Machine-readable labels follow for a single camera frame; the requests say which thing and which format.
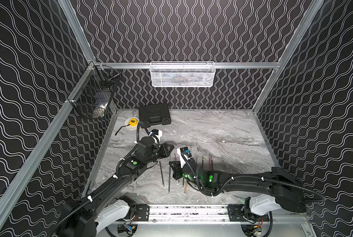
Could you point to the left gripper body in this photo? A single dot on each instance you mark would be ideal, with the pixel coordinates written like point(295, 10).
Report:
point(164, 149)

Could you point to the white mesh wall basket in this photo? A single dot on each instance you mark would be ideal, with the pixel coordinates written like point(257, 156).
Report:
point(182, 74)

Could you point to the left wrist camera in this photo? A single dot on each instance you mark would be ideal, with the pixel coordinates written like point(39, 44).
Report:
point(157, 133)

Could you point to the dark grey pencil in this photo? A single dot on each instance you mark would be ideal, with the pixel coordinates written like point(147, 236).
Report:
point(162, 176)

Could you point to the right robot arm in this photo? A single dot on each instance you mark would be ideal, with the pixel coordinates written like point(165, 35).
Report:
point(276, 189)

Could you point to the red pencil pair right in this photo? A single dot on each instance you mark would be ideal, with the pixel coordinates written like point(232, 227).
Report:
point(211, 166)

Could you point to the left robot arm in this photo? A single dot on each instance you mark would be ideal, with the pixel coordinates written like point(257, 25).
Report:
point(117, 183)

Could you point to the black plastic tool case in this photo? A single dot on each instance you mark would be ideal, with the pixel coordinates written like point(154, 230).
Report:
point(155, 114)

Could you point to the dark pencil yellow cap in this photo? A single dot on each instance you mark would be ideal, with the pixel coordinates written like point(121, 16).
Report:
point(202, 161)

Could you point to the black wire wall basket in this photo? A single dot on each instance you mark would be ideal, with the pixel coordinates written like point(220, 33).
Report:
point(94, 100)

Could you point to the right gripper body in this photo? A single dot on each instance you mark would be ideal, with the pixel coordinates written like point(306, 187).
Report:
point(193, 185)

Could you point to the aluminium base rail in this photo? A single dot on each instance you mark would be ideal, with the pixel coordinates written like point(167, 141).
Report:
point(129, 215)

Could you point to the yellow tape measure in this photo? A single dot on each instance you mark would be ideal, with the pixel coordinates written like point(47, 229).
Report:
point(130, 124)

